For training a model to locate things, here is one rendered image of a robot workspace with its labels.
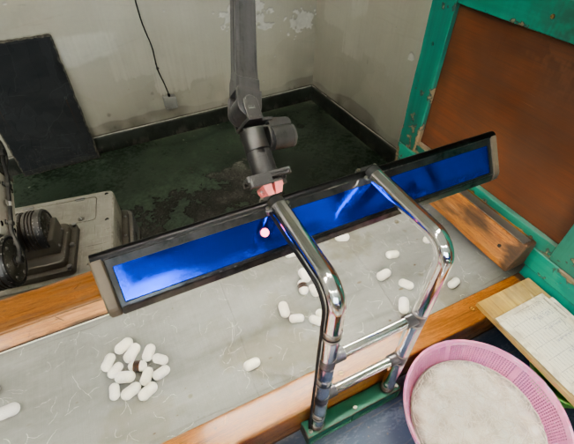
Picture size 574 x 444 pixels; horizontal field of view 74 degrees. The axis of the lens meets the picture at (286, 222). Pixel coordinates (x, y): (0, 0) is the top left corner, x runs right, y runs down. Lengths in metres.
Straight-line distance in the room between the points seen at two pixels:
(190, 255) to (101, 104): 2.27
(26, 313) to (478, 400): 0.89
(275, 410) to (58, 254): 0.92
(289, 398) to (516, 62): 0.75
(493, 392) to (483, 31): 0.70
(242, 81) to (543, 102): 0.59
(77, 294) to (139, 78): 1.93
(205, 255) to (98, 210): 1.13
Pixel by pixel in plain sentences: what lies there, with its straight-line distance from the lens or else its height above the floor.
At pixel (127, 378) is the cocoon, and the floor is 0.76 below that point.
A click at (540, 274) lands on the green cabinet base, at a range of 0.97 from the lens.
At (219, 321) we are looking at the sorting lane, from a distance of 0.82.
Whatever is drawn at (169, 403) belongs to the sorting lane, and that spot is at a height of 0.74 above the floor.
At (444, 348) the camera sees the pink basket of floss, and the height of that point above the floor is 0.76.
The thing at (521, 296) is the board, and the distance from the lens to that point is 0.94.
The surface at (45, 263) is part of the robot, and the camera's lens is 1.39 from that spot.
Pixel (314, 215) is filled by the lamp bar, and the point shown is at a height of 1.08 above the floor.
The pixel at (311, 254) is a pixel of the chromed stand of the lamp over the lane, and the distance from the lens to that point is 0.42.
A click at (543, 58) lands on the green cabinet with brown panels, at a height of 1.17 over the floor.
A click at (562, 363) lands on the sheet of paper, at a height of 0.78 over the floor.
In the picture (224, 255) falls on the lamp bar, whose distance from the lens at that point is 0.49.
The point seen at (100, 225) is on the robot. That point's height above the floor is 0.48.
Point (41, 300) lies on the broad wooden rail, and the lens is 0.96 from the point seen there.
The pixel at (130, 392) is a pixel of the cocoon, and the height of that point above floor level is 0.76.
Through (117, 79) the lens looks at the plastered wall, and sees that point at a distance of 2.66.
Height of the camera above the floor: 1.44
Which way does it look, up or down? 44 degrees down
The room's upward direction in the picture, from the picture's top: straight up
